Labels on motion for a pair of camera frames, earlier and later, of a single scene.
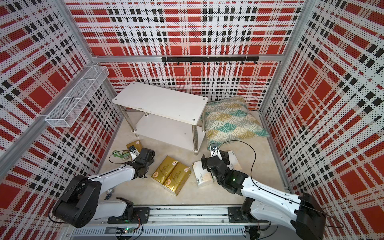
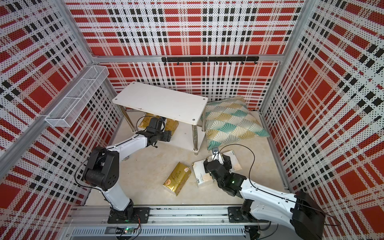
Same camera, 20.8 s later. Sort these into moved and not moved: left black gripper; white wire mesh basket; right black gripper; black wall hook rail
Moved: left black gripper
Not moved: right black gripper; white wire mesh basket; black wall hook rail
